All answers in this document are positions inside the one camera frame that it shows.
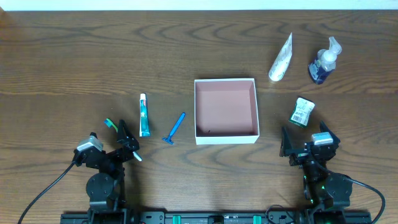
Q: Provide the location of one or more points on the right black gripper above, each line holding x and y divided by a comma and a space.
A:
305, 154

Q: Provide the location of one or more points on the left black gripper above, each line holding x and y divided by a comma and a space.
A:
109, 154

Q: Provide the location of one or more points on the green blue toothbrush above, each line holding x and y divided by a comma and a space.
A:
110, 124

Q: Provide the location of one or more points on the green white wipes packet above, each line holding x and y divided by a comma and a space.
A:
302, 111

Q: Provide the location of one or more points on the teal toothpaste tube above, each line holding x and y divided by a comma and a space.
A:
144, 122

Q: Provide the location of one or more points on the clear blue soap pump bottle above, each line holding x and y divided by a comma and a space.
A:
325, 62

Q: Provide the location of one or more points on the blue disposable razor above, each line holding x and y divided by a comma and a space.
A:
168, 139

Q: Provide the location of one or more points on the white lotion tube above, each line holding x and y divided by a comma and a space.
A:
281, 63

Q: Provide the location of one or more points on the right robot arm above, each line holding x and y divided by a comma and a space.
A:
329, 193

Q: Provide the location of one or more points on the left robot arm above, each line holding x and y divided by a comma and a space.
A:
106, 189

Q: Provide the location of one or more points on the white pink cardboard box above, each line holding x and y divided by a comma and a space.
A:
226, 111

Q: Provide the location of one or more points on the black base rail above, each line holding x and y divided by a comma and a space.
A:
272, 216

